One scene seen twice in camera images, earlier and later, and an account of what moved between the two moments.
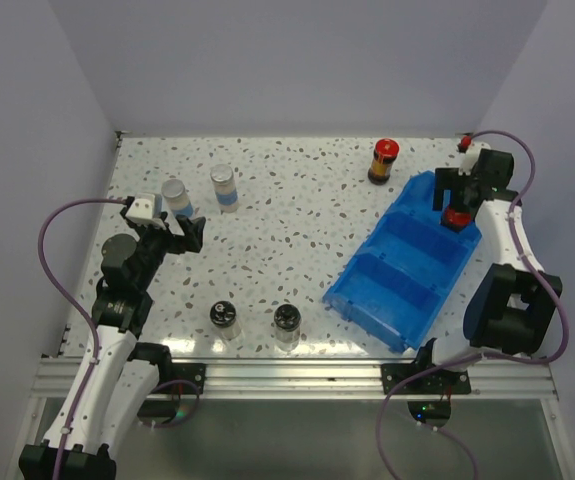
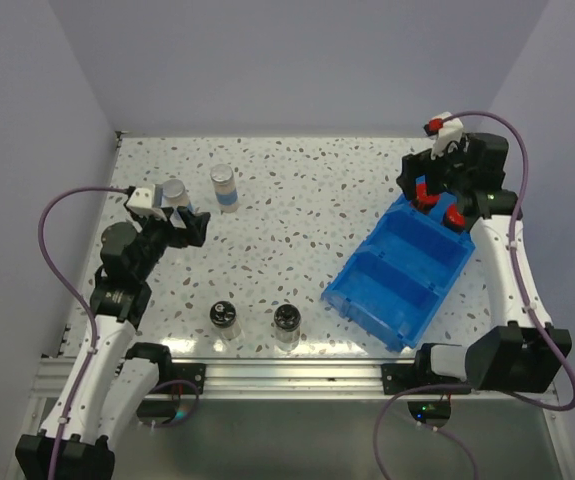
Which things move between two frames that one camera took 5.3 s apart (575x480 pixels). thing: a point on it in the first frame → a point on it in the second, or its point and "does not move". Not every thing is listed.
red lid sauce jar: [385, 152] → [424, 201]
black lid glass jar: [223, 315] does not move
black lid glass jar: [287, 322] does not move
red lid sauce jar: [456, 218] does not move
